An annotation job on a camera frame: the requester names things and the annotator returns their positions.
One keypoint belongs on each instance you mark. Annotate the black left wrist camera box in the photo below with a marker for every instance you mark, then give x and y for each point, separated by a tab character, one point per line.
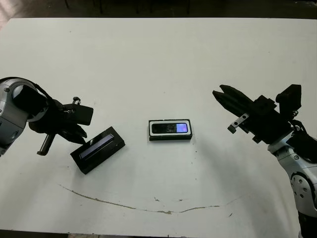
83	115

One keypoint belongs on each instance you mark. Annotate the black phone-like camera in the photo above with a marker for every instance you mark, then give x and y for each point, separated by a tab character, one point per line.
163	128

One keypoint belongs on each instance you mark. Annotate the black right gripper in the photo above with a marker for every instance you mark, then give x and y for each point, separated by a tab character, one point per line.
266	121

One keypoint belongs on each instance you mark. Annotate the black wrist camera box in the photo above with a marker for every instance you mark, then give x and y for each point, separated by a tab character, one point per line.
83	115
291	98

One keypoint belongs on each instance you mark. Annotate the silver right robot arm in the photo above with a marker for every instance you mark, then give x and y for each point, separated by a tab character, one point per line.
302	183

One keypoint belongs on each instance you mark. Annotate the black box with label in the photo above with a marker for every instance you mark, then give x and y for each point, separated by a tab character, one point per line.
99	153

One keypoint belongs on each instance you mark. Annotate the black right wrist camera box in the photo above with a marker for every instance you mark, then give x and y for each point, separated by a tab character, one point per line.
291	98

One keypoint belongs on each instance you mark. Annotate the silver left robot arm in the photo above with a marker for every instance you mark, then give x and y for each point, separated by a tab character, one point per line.
10	111

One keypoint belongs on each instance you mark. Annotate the black box base white lining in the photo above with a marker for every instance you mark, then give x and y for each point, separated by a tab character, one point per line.
171	137

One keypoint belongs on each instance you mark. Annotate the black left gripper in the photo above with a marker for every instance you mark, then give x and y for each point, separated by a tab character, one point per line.
54	119

